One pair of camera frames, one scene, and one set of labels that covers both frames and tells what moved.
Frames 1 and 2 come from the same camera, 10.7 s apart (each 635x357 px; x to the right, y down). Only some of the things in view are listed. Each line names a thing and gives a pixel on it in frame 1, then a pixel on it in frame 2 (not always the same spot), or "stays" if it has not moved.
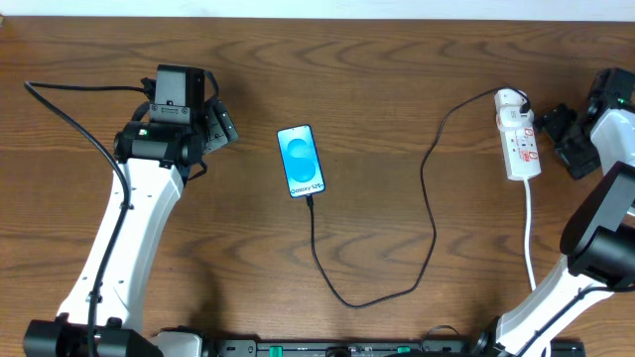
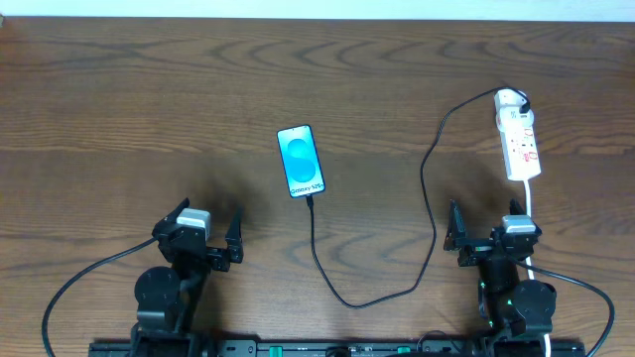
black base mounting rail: [415, 347] stays
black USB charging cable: [435, 205] stays
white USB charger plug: [507, 104] stays
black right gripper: [573, 144] → [482, 249]
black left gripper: [221, 128] → [207, 253]
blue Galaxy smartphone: [301, 161] stays
